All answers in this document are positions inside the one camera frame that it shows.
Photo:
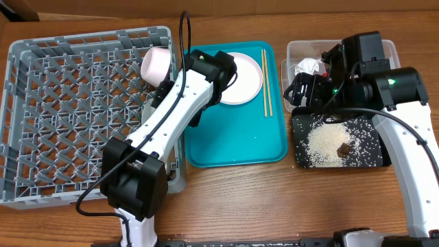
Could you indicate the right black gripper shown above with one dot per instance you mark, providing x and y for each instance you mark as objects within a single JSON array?
[{"x": 300, "y": 88}]

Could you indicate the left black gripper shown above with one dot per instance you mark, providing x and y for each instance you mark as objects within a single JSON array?
[{"x": 166, "y": 86}]

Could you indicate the white napkin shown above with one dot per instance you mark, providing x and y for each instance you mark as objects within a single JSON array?
[{"x": 310, "y": 66}]

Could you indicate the small white plate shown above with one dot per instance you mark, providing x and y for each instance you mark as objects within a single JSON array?
[{"x": 155, "y": 65}]

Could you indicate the white rice pile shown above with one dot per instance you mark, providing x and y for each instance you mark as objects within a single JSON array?
[{"x": 326, "y": 144}]

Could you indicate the large white plate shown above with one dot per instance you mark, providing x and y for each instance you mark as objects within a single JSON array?
[{"x": 248, "y": 82}]

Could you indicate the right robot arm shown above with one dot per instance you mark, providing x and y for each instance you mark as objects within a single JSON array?
[{"x": 361, "y": 111}]

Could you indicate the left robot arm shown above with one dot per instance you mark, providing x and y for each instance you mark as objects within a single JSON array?
[{"x": 134, "y": 171}]

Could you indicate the clear plastic bin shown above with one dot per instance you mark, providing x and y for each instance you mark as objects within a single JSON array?
[{"x": 298, "y": 50}]

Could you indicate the black tray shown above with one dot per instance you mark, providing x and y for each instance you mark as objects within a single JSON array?
[{"x": 302, "y": 137}]

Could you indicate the teal serving tray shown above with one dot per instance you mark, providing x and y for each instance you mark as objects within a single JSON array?
[{"x": 244, "y": 134}]

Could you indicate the grey plastic dish rack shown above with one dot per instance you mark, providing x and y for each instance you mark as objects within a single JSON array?
[{"x": 63, "y": 98}]

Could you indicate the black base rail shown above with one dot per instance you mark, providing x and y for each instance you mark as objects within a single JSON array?
[{"x": 304, "y": 242}]

